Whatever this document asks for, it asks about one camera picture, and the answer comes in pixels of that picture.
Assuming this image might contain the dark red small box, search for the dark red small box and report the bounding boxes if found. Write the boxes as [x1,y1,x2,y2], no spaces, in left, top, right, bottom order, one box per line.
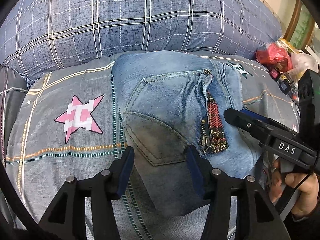
[269,68,281,82]

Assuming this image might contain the red plastic bag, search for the red plastic bag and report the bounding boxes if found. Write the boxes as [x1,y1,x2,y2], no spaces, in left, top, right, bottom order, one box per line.
[255,42,293,72]

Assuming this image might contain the blue plaid pillow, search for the blue plaid pillow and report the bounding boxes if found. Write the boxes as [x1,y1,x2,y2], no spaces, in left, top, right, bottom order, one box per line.
[1,0,282,81]

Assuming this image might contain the grey patterned bed quilt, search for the grey patterned bed quilt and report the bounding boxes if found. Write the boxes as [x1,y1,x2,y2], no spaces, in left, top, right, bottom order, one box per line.
[1,52,299,239]

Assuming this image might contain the light blue denim jeans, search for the light blue denim jeans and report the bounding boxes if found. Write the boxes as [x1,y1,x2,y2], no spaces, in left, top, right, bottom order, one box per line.
[113,51,261,217]

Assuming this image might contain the framed wall picture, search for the framed wall picture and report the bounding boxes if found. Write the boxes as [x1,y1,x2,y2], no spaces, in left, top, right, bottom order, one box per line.
[283,0,316,51]

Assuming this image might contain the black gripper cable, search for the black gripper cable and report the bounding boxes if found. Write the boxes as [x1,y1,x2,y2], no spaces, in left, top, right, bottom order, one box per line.
[293,171,317,189]

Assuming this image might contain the person's right hand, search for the person's right hand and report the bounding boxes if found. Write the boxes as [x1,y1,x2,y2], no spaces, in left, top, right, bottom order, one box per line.
[269,158,319,219]

